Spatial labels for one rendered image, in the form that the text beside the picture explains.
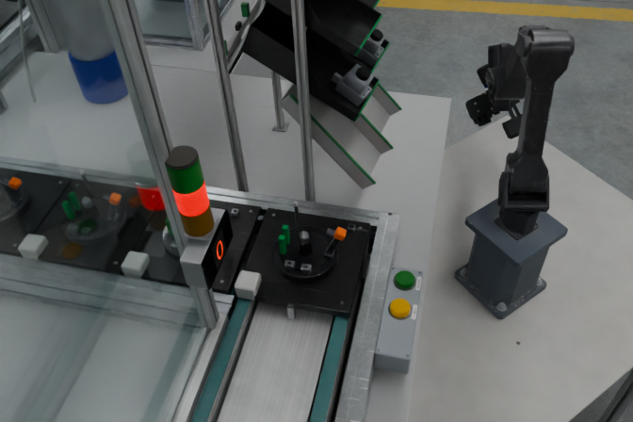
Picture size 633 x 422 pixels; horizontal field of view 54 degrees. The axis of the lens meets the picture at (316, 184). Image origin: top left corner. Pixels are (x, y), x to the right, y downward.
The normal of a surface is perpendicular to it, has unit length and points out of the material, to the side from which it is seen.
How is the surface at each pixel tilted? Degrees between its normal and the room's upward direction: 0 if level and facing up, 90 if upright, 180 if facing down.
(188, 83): 0
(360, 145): 45
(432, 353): 0
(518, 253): 0
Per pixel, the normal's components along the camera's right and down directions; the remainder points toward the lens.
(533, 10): -0.04, -0.70
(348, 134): 0.62, -0.31
